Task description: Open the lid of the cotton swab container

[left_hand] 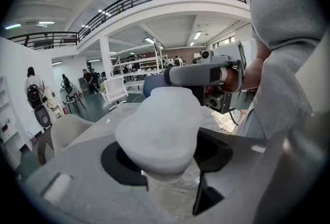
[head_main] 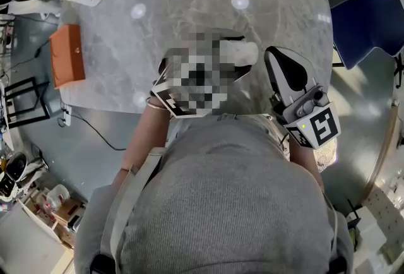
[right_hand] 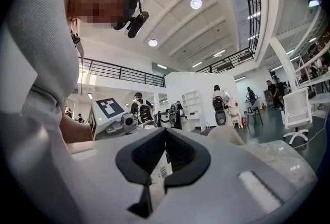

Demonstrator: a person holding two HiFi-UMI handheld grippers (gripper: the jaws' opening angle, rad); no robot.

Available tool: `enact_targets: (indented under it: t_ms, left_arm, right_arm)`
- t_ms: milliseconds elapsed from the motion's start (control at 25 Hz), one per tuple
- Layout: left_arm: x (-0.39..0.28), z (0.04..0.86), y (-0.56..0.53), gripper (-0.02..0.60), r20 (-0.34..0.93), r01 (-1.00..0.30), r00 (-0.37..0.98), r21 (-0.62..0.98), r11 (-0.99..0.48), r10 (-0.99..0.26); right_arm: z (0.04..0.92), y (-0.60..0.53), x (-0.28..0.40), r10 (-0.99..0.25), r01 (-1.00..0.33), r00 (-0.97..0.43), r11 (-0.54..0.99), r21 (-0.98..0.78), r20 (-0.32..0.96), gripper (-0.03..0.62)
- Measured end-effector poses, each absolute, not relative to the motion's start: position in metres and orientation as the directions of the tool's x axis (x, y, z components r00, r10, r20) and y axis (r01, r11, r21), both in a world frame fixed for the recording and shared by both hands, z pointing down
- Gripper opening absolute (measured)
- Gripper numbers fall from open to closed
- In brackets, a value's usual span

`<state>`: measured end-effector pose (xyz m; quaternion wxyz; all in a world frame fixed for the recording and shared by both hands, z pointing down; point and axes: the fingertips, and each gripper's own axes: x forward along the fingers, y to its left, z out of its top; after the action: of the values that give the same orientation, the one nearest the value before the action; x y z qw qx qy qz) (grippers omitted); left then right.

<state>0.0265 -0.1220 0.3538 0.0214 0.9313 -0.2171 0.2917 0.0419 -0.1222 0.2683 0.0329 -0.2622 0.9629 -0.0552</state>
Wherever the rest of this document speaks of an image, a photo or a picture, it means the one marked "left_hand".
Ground person's grey knit top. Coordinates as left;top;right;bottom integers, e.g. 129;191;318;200
249;0;330;141

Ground blue chair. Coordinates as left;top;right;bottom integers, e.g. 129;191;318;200
141;74;171;100

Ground person's light grey trousers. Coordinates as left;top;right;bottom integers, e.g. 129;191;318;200
232;108;269;141

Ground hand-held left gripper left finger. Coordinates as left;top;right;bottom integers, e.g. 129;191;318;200
24;136;172;224

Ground person's right hand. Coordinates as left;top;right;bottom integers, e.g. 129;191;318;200
219;67;244;92

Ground white office chair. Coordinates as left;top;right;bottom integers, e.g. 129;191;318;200
102;76;129;111

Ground white metal shelving rack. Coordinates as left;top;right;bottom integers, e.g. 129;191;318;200
109;39;168;82

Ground person's right forearm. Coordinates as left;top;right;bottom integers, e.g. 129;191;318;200
241;56;274;91

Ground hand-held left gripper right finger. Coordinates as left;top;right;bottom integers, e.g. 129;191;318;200
190;126;282;224

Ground white stand with dark oval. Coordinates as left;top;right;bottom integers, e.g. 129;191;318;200
32;96;65;131

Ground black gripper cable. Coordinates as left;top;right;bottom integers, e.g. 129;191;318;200
228;110;240;127

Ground translucent white plastic piece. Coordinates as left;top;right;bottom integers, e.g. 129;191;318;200
114;87;203;184

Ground patterned cushion wooden chair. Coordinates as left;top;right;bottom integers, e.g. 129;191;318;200
211;110;240;133

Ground grey shell chair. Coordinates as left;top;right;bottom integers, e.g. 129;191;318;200
50;114;95;156

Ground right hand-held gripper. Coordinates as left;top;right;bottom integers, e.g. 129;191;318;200
163;40;248;115

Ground dark wicker chair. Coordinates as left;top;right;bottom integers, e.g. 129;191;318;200
37;126;55;166

